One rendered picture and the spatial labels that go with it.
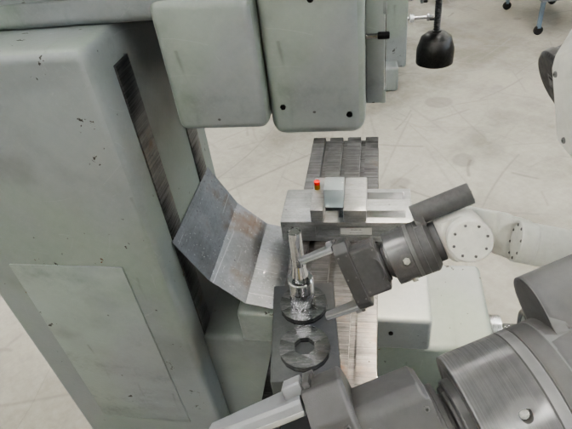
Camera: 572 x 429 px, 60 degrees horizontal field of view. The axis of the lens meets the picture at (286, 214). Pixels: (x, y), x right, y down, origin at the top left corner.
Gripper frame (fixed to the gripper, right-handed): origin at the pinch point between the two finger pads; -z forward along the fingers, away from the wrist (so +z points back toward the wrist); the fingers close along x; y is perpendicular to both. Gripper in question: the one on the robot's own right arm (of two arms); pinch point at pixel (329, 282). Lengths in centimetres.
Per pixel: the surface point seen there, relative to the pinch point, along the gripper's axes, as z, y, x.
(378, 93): 19.7, -27.4, 25.5
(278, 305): -13.2, -9.2, -3.3
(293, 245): -3.1, -0.4, 8.2
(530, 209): 71, -207, -64
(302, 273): -4.6, -3.5, 2.2
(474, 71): 100, -370, 14
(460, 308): 17, -57, -37
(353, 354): -7.1, -21.8, -23.6
